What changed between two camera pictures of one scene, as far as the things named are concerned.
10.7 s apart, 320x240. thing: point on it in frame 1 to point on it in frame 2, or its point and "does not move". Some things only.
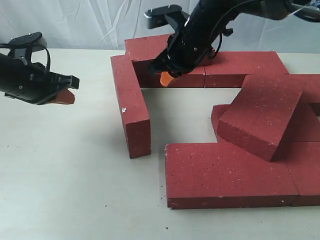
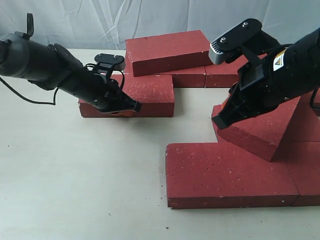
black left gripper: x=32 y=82 to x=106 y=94
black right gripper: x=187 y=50 to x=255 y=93
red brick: x=303 y=161 does not move
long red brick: x=134 y=113 to x=154 y=94
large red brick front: x=213 y=175 does not move
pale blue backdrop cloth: x=103 y=25 does not move
